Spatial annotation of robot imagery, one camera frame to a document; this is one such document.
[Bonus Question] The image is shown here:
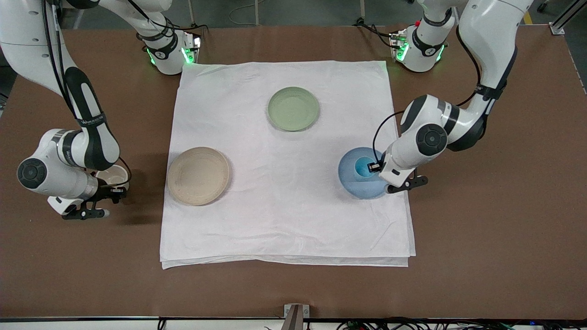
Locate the white mug black handle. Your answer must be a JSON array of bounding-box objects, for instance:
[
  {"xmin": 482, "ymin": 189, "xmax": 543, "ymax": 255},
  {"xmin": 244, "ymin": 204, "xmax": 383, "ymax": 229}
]
[{"xmin": 95, "ymin": 164, "xmax": 130, "ymax": 192}]

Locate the blue round plate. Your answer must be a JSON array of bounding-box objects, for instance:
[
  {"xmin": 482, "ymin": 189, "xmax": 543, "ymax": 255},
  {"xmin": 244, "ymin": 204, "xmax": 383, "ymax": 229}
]
[{"xmin": 338, "ymin": 147, "xmax": 395, "ymax": 200}]

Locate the beige round plate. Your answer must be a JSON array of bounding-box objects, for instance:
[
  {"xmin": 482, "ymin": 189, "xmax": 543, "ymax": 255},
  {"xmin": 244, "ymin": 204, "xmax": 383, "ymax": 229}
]
[{"xmin": 167, "ymin": 147, "xmax": 231, "ymax": 206}]

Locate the green round plate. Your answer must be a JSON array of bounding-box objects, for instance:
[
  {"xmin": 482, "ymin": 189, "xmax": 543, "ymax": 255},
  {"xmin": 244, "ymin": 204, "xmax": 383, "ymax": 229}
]
[{"xmin": 267, "ymin": 87, "xmax": 320, "ymax": 132}]

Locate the white cloth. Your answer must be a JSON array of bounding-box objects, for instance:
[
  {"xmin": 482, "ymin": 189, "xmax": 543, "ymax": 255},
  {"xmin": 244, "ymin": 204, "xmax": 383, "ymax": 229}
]
[{"xmin": 160, "ymin": 60, "xmax": 416, "ymax": 270}]

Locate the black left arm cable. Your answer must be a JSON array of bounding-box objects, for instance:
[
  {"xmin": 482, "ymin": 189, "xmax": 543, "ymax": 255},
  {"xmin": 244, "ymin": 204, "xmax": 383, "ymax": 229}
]
[{"xmin": 455, "ymin": 25, "xmax": 482, "ymax": 108}]

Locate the black left base cable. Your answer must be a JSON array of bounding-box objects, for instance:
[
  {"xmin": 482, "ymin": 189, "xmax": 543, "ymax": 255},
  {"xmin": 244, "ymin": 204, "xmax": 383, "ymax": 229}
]
[{"xmin": 353, "ymin": 17, "xmax": 396, "ymax": 47}]

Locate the black base cable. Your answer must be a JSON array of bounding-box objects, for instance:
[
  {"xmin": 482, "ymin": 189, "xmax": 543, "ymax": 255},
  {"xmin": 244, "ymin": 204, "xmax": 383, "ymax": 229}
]
[
  {"xmin": 126, "ymin": 0, "xmax": 208, "ymax": 33},
  {"xmin": 353, "ymin": 17, "xmax": 396, "ymax": 47}
]

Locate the grey metal mount bracket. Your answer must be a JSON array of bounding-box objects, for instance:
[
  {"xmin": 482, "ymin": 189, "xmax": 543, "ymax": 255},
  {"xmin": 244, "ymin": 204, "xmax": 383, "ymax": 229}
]
[{"xmin": 283, "ymin": 303, "xmax": 310, "ymax": 330}]

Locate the black right base cable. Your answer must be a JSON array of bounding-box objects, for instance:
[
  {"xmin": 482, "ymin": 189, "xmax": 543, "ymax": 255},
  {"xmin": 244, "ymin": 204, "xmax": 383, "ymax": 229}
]
[{"xmin": 126, "ymin": 0, "xmax": 208, "ymax": 33}]

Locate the grey floor cable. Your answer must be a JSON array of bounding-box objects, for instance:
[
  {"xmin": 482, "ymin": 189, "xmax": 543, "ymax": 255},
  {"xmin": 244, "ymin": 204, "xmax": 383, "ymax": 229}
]
[{"xmin": 228, "ymin": 0, "xmax": 258, "ymax": 26}]

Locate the aluminium profile rail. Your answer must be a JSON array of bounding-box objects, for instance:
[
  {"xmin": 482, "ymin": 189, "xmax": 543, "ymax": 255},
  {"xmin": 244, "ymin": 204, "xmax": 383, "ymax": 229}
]
[{"xmin": 549, "ymin": 0, "xmax": 587, "ymax": 35}]

